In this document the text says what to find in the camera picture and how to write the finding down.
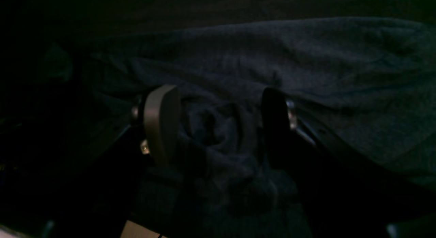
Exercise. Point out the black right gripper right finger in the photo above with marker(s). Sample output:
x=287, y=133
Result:
x=342, y=192

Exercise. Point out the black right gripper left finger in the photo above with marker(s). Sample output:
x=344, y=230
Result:
x=93, y=190

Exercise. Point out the black table cloth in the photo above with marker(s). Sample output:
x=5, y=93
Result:
x=29, y=26

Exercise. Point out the dark grey T-shirt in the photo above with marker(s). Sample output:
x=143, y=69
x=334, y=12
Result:
x=229, y=190

